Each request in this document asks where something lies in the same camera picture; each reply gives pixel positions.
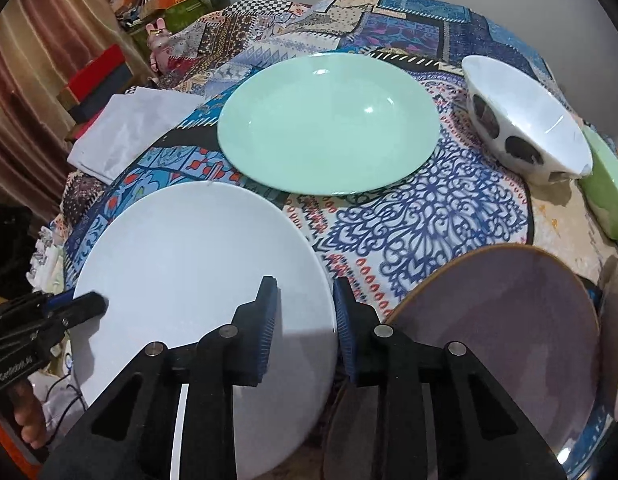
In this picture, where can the patchwork printed blanket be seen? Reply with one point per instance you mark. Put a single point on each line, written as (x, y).
(414, 220)

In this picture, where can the mint green plate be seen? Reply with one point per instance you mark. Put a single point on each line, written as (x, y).
(329, 120)

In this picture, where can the pink rabbit toy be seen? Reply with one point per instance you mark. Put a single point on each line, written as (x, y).
(159, 40)

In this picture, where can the light green bowl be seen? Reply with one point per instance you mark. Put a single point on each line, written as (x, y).
(609, 185)

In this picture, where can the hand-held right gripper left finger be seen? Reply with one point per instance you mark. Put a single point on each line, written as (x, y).
(267, 325)

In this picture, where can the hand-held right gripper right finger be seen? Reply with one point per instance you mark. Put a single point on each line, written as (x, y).
(343, 330)

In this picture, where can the person's left hand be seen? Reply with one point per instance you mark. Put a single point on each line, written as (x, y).
(28, 417)

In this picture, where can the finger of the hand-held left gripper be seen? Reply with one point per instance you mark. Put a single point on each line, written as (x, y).
(84, 306)

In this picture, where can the folded white cloth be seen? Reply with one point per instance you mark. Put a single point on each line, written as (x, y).
(129, 130)

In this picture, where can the purple plate with brown rim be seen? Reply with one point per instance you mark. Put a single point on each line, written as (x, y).
(514, 310)

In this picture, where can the red box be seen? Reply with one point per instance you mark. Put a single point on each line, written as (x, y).
(96, 67)

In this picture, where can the large white plate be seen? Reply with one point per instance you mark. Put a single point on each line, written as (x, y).
(189, 270)

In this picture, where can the brown striped curtain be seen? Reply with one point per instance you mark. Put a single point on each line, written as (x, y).
(29, 60)

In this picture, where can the green cardboard box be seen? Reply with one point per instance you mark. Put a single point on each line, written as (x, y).
(186, 12)

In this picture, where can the white bowl with black spots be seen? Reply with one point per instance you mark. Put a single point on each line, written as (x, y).
(519, 95)

